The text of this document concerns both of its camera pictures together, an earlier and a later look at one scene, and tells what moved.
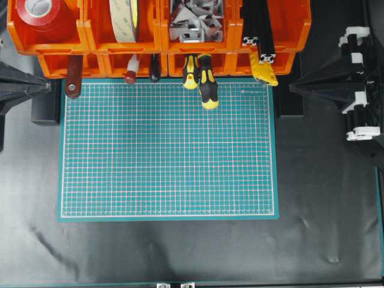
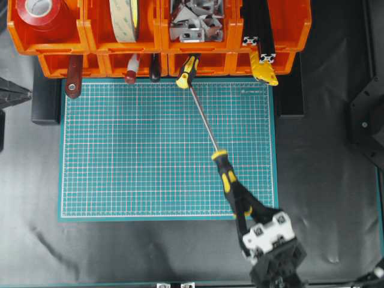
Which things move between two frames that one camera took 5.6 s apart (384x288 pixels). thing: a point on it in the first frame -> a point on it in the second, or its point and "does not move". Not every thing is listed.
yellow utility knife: x=263 y=71 does not move
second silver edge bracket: x=188 y=285 does not move
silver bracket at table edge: x=163 y=285 does not move
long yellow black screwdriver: x=208 y=82 -> x=237 y=195
